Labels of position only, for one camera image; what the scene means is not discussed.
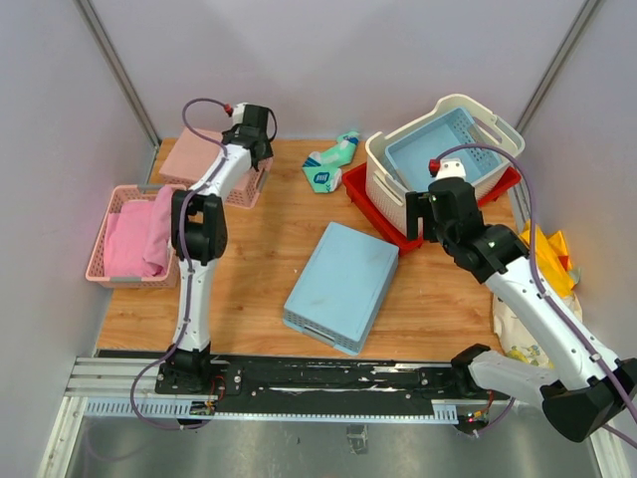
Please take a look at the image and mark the large white laundry basket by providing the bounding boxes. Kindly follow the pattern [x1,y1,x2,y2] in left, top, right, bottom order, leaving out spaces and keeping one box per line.
[365,94,526,233]

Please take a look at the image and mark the blue perforated basket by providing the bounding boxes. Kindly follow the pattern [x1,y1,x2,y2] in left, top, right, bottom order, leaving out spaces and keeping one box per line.
[385,107,507,192]

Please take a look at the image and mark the patterned white cloth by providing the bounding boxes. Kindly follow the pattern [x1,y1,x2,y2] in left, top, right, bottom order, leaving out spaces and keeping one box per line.
[492,296,554,368]

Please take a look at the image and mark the pink perforated basket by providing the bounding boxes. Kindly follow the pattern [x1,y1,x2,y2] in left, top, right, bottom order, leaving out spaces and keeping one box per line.
[159,128,273,209]

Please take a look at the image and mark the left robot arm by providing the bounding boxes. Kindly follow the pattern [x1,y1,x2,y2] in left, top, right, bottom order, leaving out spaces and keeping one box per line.
[155,98,276,394]

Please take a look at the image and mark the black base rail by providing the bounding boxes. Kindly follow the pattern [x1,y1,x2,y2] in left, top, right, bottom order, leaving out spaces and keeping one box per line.
[155,352,492,417]

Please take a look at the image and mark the pink basket with cloth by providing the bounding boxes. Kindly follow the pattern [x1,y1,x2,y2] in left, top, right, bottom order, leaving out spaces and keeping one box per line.
[86,184,185,289]

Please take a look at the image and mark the teal and white sock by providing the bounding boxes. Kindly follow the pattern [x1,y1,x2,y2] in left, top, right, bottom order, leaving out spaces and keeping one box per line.
[302,130,359,194]

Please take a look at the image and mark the pink cloth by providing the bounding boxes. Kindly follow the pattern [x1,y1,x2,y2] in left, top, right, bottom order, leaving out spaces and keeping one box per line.
[103,185,173,278]

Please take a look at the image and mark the red plastic tray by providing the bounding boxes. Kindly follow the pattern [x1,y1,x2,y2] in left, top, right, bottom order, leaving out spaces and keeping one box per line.
[342,163,522,256]

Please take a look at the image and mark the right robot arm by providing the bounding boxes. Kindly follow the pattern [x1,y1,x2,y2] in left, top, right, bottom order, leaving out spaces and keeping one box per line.
[405,177,636,442]

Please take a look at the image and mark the light blue upturned basket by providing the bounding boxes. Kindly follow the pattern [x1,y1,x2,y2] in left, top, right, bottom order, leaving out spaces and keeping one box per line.
[283,222,399,356]

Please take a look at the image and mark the yellow cloth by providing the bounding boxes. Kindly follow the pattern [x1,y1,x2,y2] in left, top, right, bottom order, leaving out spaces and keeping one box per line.
[535,226,581,302]

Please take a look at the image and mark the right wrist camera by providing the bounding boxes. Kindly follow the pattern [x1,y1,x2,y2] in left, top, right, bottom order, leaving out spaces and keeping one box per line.
[429,158,467,180]

